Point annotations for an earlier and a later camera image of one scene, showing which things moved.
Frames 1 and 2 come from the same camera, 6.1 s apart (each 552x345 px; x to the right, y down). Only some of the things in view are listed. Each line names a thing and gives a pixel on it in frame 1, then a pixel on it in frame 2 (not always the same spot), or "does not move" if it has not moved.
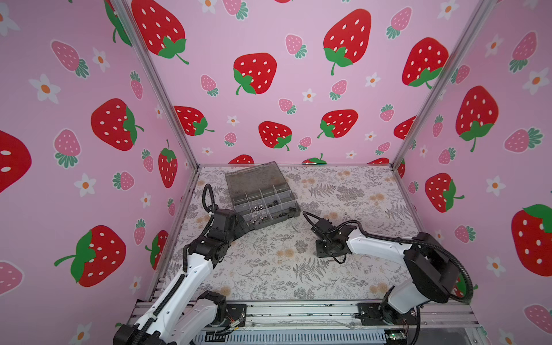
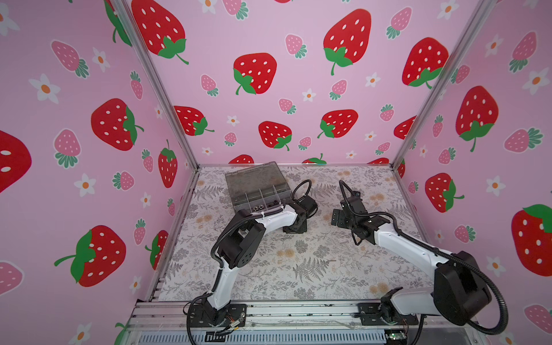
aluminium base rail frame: (303, 323) does not move
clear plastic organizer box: (262, 195) does not move
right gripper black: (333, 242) to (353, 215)
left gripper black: (237, 231) to (302, 231)
